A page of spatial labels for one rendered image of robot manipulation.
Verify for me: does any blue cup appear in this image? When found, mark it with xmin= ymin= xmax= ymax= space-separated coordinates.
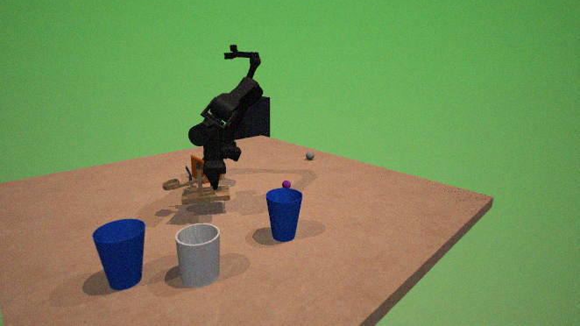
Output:
xmin=92 ymin=219 xmax=145 ymax=290
xmin=266 ymin=188 xmax=302 ymax=242

